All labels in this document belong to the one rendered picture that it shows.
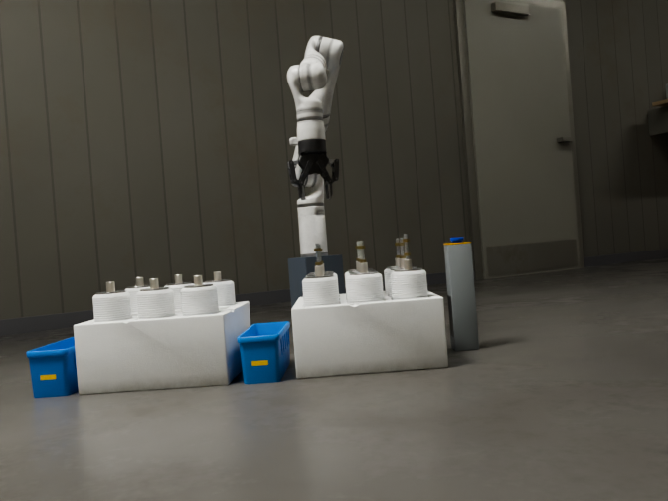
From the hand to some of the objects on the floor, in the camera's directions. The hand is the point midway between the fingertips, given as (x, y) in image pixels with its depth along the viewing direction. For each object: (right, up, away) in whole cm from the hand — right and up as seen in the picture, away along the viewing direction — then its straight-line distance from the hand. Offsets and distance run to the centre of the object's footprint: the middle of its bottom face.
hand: (315, 194), depth 180 cm
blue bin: (-68, -52, +8) cm, 86 cm away
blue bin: (-13, -48, +5) cm, 50 cm away
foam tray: (-40, -50, +12) cm, 66 cm away
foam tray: (+15, -46, +12) cm, 50 cm away
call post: (+44, -44, +20) cm, 65 cm away
